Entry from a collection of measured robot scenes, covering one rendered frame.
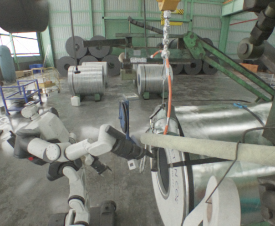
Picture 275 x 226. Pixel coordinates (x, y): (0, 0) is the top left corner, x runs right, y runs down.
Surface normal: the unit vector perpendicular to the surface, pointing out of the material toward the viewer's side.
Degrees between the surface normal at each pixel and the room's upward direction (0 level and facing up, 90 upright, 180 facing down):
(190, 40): 90
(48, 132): 66
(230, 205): 28
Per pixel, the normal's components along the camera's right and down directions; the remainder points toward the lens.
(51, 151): -0.28, -0.10
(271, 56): 0.07, -0.47
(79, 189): 0.12, 0.37
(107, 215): 0.00, -0.93
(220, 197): -0.11, -0.75
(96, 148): 0.08, 0.61
